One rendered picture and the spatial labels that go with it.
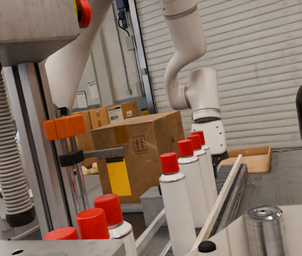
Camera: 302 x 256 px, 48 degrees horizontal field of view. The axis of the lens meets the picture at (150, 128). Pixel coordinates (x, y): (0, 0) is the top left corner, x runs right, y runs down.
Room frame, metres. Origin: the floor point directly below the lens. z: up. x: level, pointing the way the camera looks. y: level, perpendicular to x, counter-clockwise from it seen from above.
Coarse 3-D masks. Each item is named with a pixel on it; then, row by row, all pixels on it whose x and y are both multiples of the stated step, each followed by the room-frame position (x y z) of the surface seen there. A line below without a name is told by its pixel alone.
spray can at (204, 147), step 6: (192, 132) 0.89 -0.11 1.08; (198, 132) 0.87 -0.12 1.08; (204, 138) 0.88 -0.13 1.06; (204, 144) 0.88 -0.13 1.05; (210, 156) 0.88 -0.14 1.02; (210, 162) 0.87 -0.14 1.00; (210, 168) 0.87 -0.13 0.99; (210, 174) 0.87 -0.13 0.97; (216, 192) 0.88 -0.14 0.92; (216, 198) 0.87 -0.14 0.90
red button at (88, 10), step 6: (78, 0) 0.45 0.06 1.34; (84, 0) 0.45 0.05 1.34; (78, 6) 0.45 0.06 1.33; (84, 6) 0.44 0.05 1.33; (90, 6) 0.46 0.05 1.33; (78, 12) 0.45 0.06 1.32; (84, 12) 0.44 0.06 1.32; (90, 12) 0.45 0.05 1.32; (78, 18) 0.45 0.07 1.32; (84, 18) 0.45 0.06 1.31; (90, 18) 0.45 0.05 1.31; (84, 24) 0.45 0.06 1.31
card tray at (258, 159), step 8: (232, 152) 1.61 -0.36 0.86; (240, 152) 1.60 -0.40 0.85; (248, 152) 1.58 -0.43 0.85; (256, 152) 1.57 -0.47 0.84; (264, 152) 1.55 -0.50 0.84; (224, 160) 1.58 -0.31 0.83; (232, 160) 1.55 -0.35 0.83; (248, 160) 1.50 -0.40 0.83; (256, 160) 1.47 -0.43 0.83; (264, 160) 1.44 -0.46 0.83; (248, 168) 1.36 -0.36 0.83; (256, 168) 1.34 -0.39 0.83; (264, 168) 1.32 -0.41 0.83
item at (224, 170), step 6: (222, 168) 1.26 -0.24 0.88; (228, 168) 1.24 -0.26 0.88; (240, 168) 1.21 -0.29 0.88; (222, 174) 1.18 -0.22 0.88; (228, 174) 1.16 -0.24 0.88; (216, 180) 1.12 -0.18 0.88; (222, 180) 1.10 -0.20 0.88; (234, 180) 1.08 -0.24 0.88; (216, 186) 1.05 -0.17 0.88; (222, 186) 1.04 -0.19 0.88; (228, 192) 0.98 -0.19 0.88; (228, 198) 0.93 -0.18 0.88; (222, 210) 0.84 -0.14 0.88; (216, 222) 0.77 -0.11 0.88; (216, 228) 0.75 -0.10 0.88; (198, 234) 0.73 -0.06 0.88; (210, 234) 0.72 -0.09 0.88; (168, 252) 0.67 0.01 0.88
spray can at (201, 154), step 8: (192, 136) 0.82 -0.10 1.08; (192, 144) 0.82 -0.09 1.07; (200, 144) 0.83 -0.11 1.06; (200, 152) 0.81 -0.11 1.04; (200, 160) 0.81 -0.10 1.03; (200, 168) 0.81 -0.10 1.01; (208, 168) 0.82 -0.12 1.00; (208, 176) 0.82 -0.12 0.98; (208, 184) 0.81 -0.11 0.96; (208, 192) 0.81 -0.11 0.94; (208, 200) 0.81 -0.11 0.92; (208, 208) 0.81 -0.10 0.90
